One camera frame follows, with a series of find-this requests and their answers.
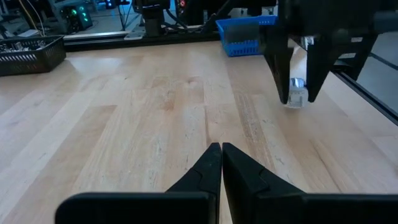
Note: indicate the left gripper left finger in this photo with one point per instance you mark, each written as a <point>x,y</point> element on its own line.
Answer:
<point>192,199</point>

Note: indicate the purple and white wall charger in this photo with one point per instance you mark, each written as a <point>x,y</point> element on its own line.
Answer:
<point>297,93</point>

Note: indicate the grey metal mounting plate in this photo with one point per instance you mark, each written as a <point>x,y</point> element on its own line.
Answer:
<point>135,35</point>

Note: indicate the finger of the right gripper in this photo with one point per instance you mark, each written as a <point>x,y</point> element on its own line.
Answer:
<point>320,62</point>
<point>280,62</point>

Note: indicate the black plastic basket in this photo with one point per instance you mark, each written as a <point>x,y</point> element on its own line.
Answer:
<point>34,59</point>

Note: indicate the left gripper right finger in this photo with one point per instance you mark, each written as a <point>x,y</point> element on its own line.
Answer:
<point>255,193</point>

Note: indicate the black computer tower green lights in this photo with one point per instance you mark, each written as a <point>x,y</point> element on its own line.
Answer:
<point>76,15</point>

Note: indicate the blue plastic basket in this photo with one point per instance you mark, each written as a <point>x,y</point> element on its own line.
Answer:
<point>239,46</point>

